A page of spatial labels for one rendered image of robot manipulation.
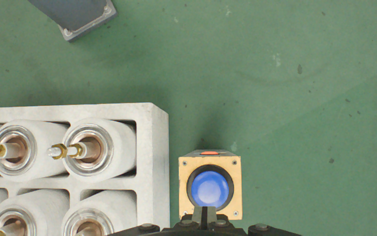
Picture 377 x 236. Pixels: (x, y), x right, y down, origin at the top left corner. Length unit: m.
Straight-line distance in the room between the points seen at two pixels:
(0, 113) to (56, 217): 0.22
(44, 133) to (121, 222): 0.18
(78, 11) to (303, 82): 0.54
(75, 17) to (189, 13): 0.27
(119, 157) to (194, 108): 0.28
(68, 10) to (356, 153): 0.71
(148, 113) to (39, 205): 0.22
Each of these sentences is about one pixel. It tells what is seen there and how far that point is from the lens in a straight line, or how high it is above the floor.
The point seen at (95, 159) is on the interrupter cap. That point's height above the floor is 0.25.
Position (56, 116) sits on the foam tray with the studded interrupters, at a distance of 0.52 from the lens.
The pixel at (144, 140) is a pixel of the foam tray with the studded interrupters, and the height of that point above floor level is 0.18.
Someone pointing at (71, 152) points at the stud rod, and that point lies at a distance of 0.36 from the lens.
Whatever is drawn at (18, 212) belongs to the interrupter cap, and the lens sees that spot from 0.47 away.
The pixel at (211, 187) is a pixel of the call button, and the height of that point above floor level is 0.33.
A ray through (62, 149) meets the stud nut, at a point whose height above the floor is 0.33.
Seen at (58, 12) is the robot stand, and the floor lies 0.11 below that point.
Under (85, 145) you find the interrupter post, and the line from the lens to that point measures 0.38.
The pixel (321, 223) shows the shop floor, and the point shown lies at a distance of 0.69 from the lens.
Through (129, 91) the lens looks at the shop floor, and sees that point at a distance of 0.66.
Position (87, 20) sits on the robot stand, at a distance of 0.72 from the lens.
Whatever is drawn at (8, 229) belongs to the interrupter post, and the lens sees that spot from 0.47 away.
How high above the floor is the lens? 0.62
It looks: 83 degrees down
